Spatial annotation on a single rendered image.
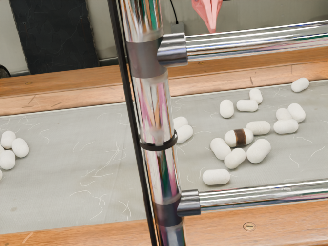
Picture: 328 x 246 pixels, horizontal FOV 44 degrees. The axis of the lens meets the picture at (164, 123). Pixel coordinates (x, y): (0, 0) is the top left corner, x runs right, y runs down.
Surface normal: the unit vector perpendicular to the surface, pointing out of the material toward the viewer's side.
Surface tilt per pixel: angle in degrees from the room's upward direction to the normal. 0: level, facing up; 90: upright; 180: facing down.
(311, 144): 0
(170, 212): 90
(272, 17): 89
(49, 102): 45
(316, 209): 0
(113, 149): 0
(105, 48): 89
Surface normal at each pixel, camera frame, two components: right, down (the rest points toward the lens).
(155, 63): 0.48, 0.40
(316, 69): -0.06, -0.25
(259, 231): -0.11, -0.86
